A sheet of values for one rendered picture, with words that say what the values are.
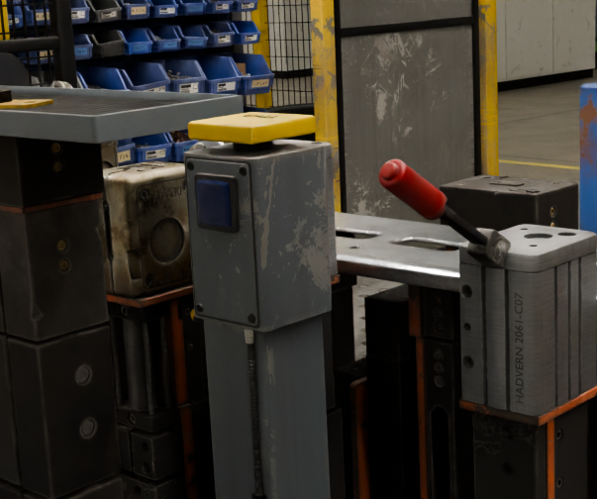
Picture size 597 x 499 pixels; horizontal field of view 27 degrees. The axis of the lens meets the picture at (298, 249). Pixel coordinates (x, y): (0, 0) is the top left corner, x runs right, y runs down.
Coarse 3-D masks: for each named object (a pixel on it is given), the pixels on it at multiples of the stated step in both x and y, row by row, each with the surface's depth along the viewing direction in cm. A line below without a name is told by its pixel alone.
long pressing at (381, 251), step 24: (336, 216) 131; (360, 216) 130; (336, 240) 119; (360, 240) 118; (384, 240) 118; (408, 240) 119; (432, 240) 117; (456, 240) 116; (360, 264) 109; (384, 264) 107; (408, 264) 106; (432, 264) 107; (456, 264) 107; (456, 288) 102
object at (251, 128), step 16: (256, 112) 84; (192, 128) 80; (208, 128) 79; (224, 128) 78; (240, 128) 77; (256, 128) 77; (272, 128) 78; (288, 128) 79; (304, 128) 80; (240, 144) 80; (256, 144) 80; (272, 144) 81
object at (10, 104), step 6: (0, 90) 98; (6, 90) 98; (0, 96) 97; (6, 96) 98; (0, 102) 97; (6, 102) 97; (12, 102) 97; (18, 102) 97; (24, 102) 97; (30, 102) 97; (36, 102) 96; (42, 102) 96; (48, 102) 97; (0, 108) 96; (6, 108) 95; (12, 108) 95; (18, 108) 95; (24, 108) 95
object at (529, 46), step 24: (504, 0) 1254; (528, 0) 1278; (552, 0) 1307; (576, 0) 1335; (504, 24) 1258; (528, 24) 1283; (552, 24) 1312; (576, 24) 1340; (504, 48) 1263; (528, 48) 1288; (552, 48) 1318; (576, 48) 1345; (504, 72) 1267; (528, 72) 1293; (552, 72) 1324; (576, 72) 1356
